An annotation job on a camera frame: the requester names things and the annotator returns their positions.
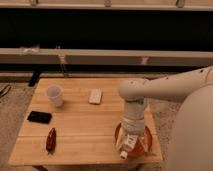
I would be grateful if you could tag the white sponge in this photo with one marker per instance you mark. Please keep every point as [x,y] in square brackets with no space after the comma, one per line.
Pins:
[95,96]

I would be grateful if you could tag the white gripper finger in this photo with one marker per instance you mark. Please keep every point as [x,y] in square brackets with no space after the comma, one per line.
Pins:
[127,147]
[144,142]

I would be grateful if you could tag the wooden table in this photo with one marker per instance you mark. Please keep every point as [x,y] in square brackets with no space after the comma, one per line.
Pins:
[84,131]

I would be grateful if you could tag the long beige shelf rail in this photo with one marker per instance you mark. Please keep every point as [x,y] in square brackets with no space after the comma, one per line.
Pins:
[109,57]

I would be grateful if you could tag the dark red chili pepper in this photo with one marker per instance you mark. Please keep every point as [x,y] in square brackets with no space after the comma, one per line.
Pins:
[51,141]

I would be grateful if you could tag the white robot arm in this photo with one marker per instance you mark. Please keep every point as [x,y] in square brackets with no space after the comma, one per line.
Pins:
[191,143]

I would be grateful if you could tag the translucent plastic cup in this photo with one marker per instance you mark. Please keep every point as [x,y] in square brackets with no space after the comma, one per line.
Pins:
[55,95]

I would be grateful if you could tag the orange-red plate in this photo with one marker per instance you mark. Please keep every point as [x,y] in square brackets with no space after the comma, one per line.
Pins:
[138,150]

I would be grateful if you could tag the black smartphone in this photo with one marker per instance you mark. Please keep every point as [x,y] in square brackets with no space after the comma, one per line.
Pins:
[39,117]

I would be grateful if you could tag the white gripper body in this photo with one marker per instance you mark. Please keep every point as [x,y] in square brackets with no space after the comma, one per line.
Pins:
[132,126]

